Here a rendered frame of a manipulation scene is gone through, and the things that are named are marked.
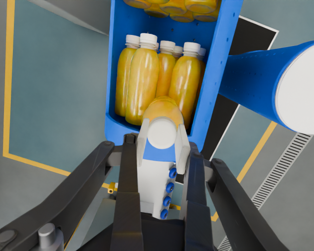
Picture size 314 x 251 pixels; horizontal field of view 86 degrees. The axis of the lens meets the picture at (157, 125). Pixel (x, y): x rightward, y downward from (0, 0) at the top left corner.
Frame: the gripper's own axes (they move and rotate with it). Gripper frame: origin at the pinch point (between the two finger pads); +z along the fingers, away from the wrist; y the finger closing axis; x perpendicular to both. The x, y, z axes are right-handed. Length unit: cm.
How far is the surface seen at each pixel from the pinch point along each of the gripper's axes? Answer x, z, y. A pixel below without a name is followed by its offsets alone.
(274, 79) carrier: 9.6, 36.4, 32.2
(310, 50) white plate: 18, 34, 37
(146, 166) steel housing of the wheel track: -34, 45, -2
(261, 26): 45, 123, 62
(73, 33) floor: 21, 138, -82
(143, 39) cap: 12.8, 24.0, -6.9
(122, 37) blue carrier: 13.4, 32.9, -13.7
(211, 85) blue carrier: 5.9, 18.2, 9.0
